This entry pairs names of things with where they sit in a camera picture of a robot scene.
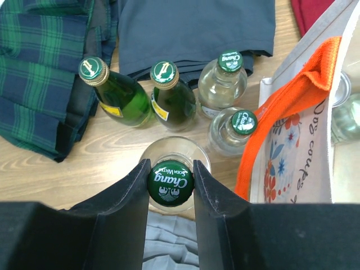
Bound green glass bottle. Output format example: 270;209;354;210
150;60;196;132
79;56;152;128

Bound red folded cloth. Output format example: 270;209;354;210
290;0;334;37

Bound clear soda water bottle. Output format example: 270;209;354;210
198;49;248;119
140;136;212;215
208;107;258;158
331;93;359;144

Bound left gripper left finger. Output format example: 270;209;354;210
1;159;151;269

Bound dark blue folded cloth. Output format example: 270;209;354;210
118;0;276;88

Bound grey folded cloth left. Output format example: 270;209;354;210
142;211;200;270

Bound green plaid cloth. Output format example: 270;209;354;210
1;1;118;162

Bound red top drink can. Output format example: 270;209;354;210
332;71;352;107

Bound beige canvas bag orange handles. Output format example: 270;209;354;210
235;1;359;204

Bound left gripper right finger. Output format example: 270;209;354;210
193;160;359;269

